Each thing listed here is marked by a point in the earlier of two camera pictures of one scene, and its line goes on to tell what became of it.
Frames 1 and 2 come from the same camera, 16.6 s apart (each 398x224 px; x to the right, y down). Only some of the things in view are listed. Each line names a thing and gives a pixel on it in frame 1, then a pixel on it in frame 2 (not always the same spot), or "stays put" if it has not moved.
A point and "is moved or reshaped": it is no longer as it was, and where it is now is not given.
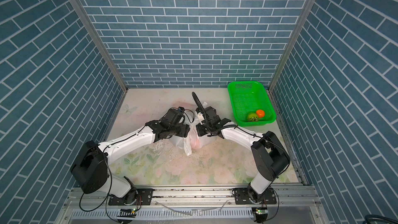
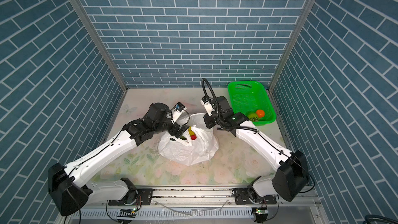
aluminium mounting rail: x=194 y=198 stays put
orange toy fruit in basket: x=260 y=113 stays put
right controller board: x=261 y=214 stays put
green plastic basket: x=247 y=97 stays put
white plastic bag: x=190 y=143 is moved or reshaped
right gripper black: x=198 y=127 -> x=209 y=123
